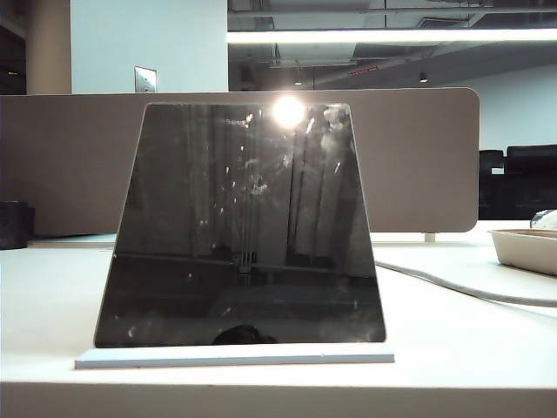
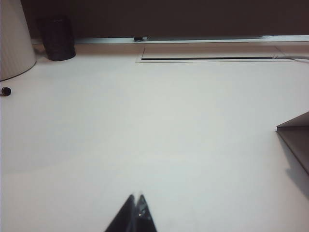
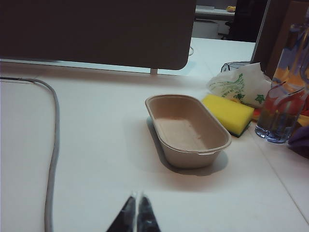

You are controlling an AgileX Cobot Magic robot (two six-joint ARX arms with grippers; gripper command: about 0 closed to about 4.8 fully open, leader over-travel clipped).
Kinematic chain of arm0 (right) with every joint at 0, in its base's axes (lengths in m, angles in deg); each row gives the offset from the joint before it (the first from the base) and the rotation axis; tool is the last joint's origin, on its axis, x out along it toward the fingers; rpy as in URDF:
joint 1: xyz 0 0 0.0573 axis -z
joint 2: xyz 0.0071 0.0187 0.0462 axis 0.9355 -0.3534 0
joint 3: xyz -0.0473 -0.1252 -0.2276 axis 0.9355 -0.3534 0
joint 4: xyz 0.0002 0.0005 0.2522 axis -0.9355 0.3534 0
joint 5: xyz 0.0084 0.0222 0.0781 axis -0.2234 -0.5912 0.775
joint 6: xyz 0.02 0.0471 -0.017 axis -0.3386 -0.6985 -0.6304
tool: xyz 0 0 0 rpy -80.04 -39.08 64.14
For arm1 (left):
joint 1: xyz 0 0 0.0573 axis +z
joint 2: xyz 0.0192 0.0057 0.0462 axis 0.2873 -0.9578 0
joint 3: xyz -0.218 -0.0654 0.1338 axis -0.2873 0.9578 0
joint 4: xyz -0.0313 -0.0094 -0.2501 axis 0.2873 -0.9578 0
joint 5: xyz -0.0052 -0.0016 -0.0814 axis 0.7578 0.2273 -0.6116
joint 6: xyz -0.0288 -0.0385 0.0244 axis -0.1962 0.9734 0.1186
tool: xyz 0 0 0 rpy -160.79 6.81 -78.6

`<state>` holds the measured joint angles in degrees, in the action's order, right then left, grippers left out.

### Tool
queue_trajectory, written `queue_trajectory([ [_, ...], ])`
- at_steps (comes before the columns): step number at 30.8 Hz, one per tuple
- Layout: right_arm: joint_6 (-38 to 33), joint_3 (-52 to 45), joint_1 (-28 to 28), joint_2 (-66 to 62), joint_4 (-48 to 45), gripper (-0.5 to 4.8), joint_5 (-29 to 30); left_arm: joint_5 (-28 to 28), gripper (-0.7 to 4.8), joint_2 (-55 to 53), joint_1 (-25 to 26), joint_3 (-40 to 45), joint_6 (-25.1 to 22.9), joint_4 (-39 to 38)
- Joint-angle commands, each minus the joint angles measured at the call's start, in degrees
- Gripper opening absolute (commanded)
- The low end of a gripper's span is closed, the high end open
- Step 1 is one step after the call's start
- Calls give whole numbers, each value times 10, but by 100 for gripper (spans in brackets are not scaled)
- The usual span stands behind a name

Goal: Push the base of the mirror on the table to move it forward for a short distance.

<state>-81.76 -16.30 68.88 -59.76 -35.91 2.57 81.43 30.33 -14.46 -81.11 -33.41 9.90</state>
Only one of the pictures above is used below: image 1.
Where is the silver wall switch plate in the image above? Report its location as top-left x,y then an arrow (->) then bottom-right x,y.
133,65 -> 158,93

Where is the narrow black office chair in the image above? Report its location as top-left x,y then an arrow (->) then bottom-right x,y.
478,149 -> 507,221

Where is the black round container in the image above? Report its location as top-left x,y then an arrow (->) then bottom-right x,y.
0,200 -> 37,251

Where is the wide black office chair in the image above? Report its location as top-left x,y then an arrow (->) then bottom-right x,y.
504,145 -> 557,221

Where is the white crumpled cloth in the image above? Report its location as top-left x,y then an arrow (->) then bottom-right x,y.
529,208 -> 557,231

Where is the brown fabric desk partition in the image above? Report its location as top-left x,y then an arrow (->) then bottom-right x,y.
0,86 -> 480,239

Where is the beige shallow tray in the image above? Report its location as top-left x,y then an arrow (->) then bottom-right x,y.
487,227 -> 557,277

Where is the grey-white cable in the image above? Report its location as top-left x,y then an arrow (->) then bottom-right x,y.
374,260 -> 557,308

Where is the long white ceiling light strip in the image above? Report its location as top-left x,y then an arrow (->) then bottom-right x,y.
226,28 -> 557,44

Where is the mirror with white base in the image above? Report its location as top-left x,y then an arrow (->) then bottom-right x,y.
74,102 -> 396,370

